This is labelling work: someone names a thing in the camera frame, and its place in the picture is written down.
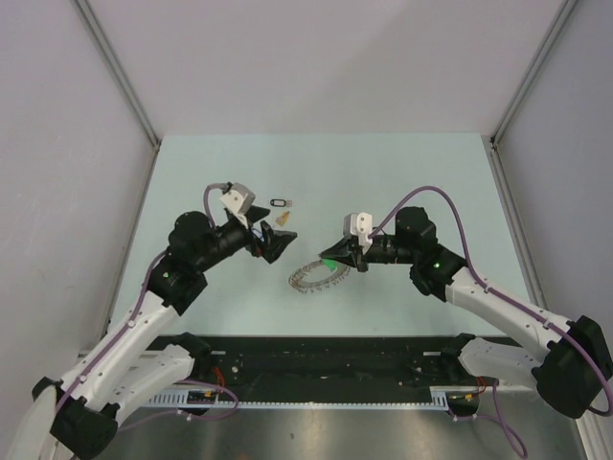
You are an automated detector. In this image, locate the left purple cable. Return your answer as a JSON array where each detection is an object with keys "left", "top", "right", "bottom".
[{"left": 52, "top": 182, "right": 240, "bottom": 423}]

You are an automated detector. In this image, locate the white slotted cable duct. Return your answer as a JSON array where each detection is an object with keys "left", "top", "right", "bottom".
[{"left": 143, "top": 385, "right": 475, "bottom": 411}]

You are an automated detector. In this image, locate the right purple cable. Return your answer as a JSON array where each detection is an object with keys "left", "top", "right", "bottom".
[{"left": 368, "top": 186, "right": 612, "bottom": 456}]

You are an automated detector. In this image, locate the aluminium frame post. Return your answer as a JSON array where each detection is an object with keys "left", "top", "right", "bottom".
[
  {"left": 71, "top": 0, "right": 162, "bottom": 148},
  {"left": 490, "top": 0, "right": 580, "bottom": 145}
]

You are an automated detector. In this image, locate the aluminium side rail right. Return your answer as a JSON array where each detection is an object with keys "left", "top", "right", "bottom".
[{"left": 486, "top": 138, "right": 595, "bottom": 460}]

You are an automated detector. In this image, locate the brass key with tan tag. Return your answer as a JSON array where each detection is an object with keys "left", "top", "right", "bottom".
[{"left": 275, "top": 211, "right": 290, "bottom": 227}]

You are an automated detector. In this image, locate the right aluminium frame post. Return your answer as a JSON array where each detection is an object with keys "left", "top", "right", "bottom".
[{"left": 490, "top": 0, "right": 580, "bottom": 145}]

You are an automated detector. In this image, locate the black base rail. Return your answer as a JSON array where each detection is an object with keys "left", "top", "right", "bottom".
[{"left": 143, "top": 334, "right": 485, "bottom": 392}]

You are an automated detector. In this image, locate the purple cable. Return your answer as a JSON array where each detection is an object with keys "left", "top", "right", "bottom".
[
  {"left": 52, "top": 182, "right": 240, "bottom": 423},
  {"left": 368, "top": 186, "right": 612, "bottom": 456}
]

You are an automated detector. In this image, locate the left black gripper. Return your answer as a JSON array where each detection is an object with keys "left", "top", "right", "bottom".
[{"left": 194, "top": 204, "right": 295, "bottom": 272}]

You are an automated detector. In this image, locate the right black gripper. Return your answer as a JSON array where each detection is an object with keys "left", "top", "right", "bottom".
[{"left": 321, "top": 235, "right": 417, "bottom": 273}]

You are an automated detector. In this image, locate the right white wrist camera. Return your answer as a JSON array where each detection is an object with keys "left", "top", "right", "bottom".
[{"left": 343, "top": 212, "right": 374, "bottom": 254}]

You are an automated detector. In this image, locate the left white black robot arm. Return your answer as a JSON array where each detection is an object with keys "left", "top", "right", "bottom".
[{"left": 33, "top": 206, "right": 298, "bottom": 459}]

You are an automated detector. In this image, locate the left aluminium frame post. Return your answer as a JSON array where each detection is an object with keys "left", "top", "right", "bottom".
[{"left": 71, "top": 0, "right": 162, "bottom": 148}]

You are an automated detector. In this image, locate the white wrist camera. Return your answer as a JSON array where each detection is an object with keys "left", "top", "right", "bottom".
[
  {"left": 220, "top": 182, "right": 256, "bottom": 228},
  {"left": 343, "top": 212, "right": 374, "bottom": 254}
]

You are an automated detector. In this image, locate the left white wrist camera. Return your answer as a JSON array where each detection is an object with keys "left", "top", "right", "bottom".
[{"left": 220, "top": 182, "right": 256, "bottom": 228}]

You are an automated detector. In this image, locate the black key tag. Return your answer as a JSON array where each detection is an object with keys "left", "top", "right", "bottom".
[{"left": 269, "top": 198, "right": 293, "bottom": 208}]

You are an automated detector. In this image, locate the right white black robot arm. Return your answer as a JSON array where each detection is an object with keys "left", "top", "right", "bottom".
[{"left": 320, "top": 207, "right": 612, "bottom": 419}]

